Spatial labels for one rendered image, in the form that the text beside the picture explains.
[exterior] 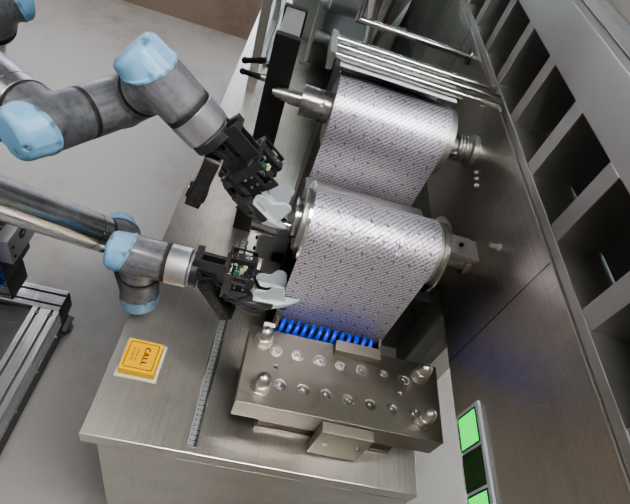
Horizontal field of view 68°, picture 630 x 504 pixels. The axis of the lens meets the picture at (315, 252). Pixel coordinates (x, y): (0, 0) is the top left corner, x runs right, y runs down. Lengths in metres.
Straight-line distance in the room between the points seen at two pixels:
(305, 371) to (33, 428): 1.26
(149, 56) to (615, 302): 0.64
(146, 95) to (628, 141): 0.62
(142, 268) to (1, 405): 0.99
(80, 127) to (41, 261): 1.68
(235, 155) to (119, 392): 0.53
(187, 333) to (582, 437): 0.77
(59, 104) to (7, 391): 1.25
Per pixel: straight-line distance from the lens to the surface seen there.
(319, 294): 0.91
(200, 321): 1.10
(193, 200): 0.81
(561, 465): 0.67
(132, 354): 1.03
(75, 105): 0.73
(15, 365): 1.85
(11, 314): 1.98
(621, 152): 0.71
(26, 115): 0.71
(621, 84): 0.77
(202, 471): 1.06
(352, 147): 0.97
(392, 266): 0.84
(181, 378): 1.03
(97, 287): 2.26
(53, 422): 1.99
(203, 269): 0.88
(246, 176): 0.74
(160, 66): 0.69
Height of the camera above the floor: 1.83
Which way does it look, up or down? 46 degrees down
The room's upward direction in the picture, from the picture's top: 23 degrees clockwise
